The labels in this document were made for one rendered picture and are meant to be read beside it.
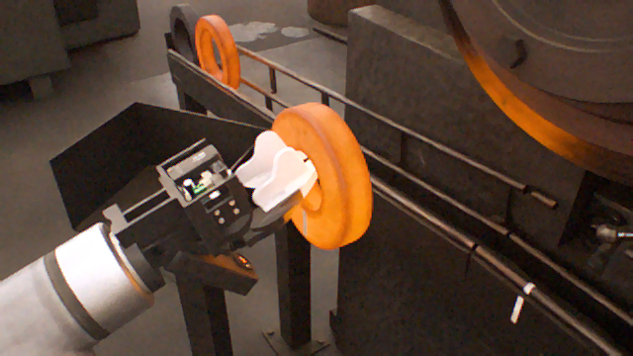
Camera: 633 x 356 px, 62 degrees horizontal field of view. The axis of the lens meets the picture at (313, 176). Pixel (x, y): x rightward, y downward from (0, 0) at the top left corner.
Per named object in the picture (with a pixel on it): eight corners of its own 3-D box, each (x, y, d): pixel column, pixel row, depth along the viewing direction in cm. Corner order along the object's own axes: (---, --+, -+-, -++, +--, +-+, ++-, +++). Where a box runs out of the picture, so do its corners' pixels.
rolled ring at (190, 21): (188, 8, 125) (201, 6, 127) (163, 2, 140) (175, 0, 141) (203, 82, 134) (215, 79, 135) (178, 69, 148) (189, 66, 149)
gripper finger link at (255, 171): (314, 116, 51) (232, 165, 48) (326, 159, 55) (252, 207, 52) (297, 103, 53) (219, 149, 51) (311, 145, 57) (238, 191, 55)
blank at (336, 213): (291, 82, 58) (263, 88, 56) (378, 133, 46) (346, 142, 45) (296, 200, 66) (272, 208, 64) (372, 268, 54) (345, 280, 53)
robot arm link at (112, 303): (125, 349, 46) (97, 281, 53) (173, 316, 48) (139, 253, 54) (69, 295, 40) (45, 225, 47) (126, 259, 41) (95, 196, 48)
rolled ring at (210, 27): (232, 106, 121) (245, 102, 123) (222, 26, 111) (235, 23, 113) (201, 82, 135) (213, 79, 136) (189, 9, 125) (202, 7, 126)
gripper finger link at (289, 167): (331, 130, 49) (247, 182, 46) (343, 174, 53) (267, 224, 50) (314, 116, 51) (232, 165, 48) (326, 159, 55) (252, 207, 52)
